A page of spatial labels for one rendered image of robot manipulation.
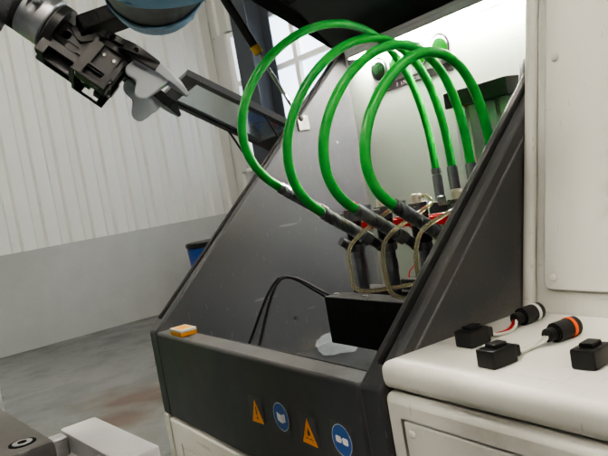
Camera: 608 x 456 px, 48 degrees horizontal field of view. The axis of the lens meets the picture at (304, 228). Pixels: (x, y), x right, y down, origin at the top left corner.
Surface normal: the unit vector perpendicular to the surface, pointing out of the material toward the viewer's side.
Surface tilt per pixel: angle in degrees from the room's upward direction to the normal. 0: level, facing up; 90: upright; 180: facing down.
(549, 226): 76
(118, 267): 90
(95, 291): 90
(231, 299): 90
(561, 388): 0
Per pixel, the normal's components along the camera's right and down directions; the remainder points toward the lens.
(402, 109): -0.83, 0.18
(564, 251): -0.84, -0.07
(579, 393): -0.17, -0.98
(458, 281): 0.54, -0.04
